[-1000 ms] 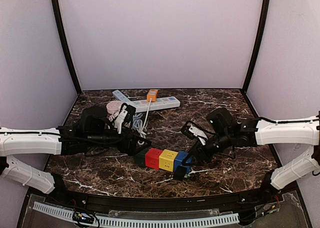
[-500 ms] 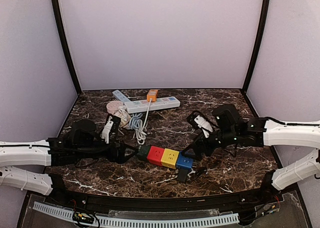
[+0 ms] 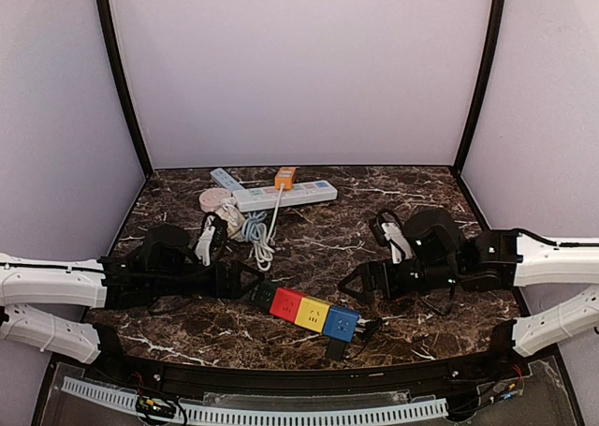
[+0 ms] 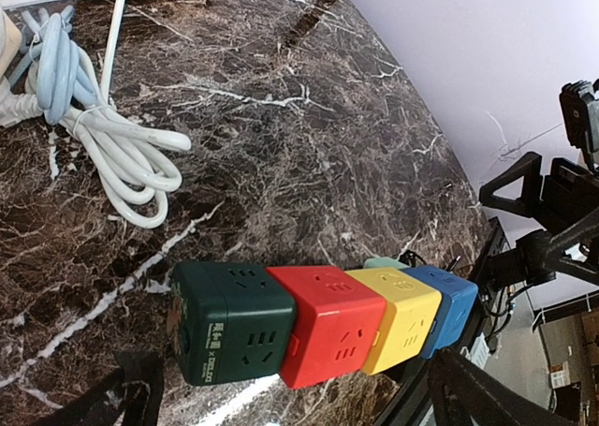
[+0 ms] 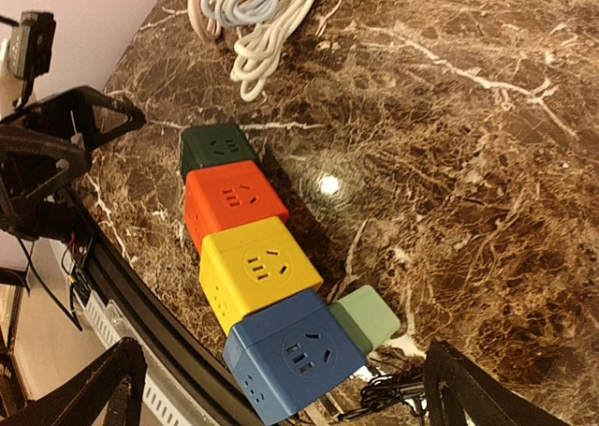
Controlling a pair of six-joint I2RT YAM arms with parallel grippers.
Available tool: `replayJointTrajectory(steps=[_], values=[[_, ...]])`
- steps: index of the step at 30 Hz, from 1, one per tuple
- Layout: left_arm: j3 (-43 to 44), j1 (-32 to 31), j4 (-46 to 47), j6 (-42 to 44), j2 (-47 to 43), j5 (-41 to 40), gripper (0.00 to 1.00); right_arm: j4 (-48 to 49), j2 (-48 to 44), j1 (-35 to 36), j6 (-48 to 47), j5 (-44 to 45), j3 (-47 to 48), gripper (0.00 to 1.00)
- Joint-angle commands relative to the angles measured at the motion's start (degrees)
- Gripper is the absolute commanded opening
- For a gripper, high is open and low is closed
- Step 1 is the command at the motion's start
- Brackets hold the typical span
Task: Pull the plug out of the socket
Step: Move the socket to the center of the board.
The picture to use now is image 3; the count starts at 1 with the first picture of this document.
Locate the dark green cube socket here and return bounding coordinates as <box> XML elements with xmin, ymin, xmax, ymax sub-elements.
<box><xmin>250</xmin><ymin>281</ymin><xmax>279</xmax><ymax>312</ymax></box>

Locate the blue cube socket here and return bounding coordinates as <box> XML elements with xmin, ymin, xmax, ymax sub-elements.
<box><xmin>322</xmin><ymin>305</ymin><xmax>360</xmax><ymax>343</ymax></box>

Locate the red cube socket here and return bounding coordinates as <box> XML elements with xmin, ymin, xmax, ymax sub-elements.
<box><xmin>270</xmin><ymin>287</ymin><xmax>306</xmax><ymax>323</ymax></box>

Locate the yellow cube socket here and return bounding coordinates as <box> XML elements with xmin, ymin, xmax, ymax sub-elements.
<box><xmin>294</xmin><ymin>297</ymin><xmax>332</xmax><ymax>333</ymax></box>

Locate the light green plug adapter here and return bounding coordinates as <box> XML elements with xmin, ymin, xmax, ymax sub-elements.
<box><xmin>325</xmin><ymin>338</ymin><xmax>349</xmax><ymax>361</ymax></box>

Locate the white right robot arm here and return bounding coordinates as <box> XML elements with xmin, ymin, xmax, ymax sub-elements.
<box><xmin>338</xmin><ymin>228</ymin><xmax>598</xmax><ymax>357</ymax></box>

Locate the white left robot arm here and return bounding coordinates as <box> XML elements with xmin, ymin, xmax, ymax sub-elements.
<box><xmin>1</xmin><ymin>255</ymin><xmax>265</xmax><ymax>364</ymax></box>

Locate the beige cube socket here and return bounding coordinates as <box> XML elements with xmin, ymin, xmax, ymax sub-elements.
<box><xmin>216</xmin><ymin>205</ymin><xmax>245</xmax><ymax>238</ymax></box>

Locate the pink round socket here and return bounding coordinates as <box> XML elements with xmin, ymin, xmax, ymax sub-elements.
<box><xmin>198</xmin><ymin>187</ymin><xmax>232</xmax><ymax>213</ymax></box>

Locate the orange plug adapter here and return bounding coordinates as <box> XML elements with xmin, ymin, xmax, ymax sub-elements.
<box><xmin>274</xmin><ymin>167</ymin><xmax>297</xmax><ymax>191</ymax></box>

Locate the long white power strip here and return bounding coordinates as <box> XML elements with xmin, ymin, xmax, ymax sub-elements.
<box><xmin>232</xmin><ymin>180</ymin><xmax>338</xmax><ymax>213</ymax></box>

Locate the small blue-white power strip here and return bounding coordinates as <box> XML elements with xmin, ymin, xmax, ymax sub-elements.
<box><xmin>210</xmin><ymin>168</ymin><xmax>243</xmax><ymax>192</ymax></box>

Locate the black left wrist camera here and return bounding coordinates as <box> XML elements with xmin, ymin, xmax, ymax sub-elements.
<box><xmin>139</xmin><ymin>224</ymin><xmax>191</xmax><ymax>273</ymax></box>

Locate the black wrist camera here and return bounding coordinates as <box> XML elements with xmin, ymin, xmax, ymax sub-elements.
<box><xmin>402</xmin><ymin>208</ymin><xmax>465</xmax><ymax>265</ymax></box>
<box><xmin>139</xmin><ymin>224</ymin><xmax>191</xmax><ymax>273</ymax></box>

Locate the white coiled cable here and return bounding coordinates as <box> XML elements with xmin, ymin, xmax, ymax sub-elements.
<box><xmin>247</xmin><ymin>186</ymin><xmax>285</xmax><ymax>272</ymax></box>

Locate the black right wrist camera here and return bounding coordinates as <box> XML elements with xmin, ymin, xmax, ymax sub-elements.
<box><xmin>402</xmin><ymin>208</ymin><xmax>465</xmax><ymax>265</ymax></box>

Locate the grey-blue coiled cable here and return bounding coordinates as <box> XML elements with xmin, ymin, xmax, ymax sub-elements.
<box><xmin>236</xmin><ymin>211</ymin><xmax>268</xmax><ymax>244</ymax></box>

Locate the black front rail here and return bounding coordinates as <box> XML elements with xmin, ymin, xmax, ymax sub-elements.
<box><xmin>92</xmin><ymin>317</ymin><xmax>515</xmax><ymax>396</ymax></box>

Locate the white slotted cable duct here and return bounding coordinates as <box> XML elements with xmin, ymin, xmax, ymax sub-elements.
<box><xmin>61</xmin><ymin>376</ymin><xmax>448</xmax><ymax>425</ymax></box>

